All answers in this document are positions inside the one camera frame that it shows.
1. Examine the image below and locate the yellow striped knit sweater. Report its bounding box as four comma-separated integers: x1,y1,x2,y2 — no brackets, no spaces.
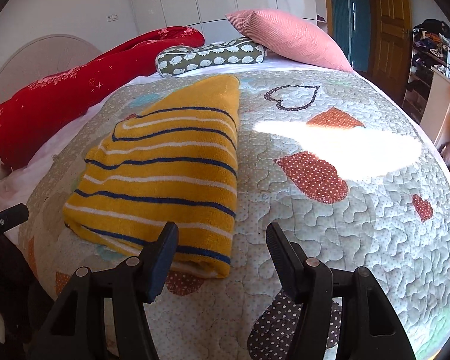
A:
62,75,240,279

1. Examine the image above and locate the quilted heart pattern bedspread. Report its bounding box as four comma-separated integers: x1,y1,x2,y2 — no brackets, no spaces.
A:
18,72,450,359

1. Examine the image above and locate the beige wooden desk shelf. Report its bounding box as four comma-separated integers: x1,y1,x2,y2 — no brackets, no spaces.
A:
420,68,450,169

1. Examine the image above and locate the pink textured pillow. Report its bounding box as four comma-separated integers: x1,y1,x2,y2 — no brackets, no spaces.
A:
226,9,353,72

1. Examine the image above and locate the green sheep pattern bolster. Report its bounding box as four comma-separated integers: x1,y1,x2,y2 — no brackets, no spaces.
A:
155,37,267,78

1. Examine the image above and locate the brown wooden door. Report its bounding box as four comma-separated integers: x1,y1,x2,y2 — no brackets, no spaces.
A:
369,0,411,105

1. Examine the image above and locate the red patterned blanket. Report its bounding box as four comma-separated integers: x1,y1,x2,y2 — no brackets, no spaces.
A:
0,26,205,171

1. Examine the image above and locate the white round headboard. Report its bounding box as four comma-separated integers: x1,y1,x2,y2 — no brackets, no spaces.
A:
0,34,101,104

